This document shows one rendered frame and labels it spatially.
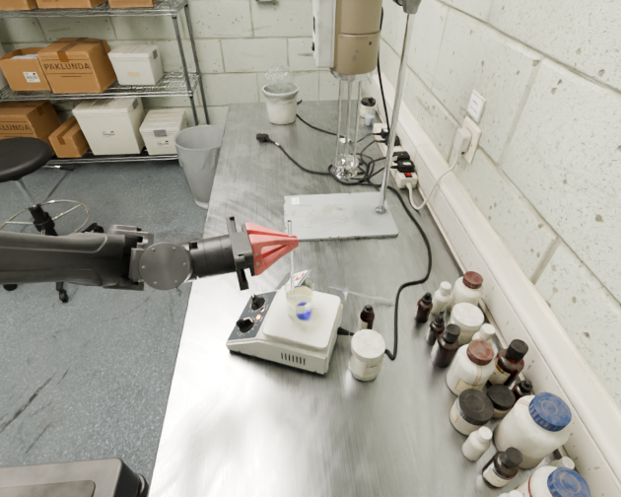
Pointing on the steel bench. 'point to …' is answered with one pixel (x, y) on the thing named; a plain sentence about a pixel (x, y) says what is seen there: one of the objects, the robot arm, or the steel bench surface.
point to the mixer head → (347, 36)
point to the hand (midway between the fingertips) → (292, 242)
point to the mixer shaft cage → (344, 164)
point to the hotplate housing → (267, 350)
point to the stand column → (395, 109)
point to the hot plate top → (319, 323)
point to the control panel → (252, 317)
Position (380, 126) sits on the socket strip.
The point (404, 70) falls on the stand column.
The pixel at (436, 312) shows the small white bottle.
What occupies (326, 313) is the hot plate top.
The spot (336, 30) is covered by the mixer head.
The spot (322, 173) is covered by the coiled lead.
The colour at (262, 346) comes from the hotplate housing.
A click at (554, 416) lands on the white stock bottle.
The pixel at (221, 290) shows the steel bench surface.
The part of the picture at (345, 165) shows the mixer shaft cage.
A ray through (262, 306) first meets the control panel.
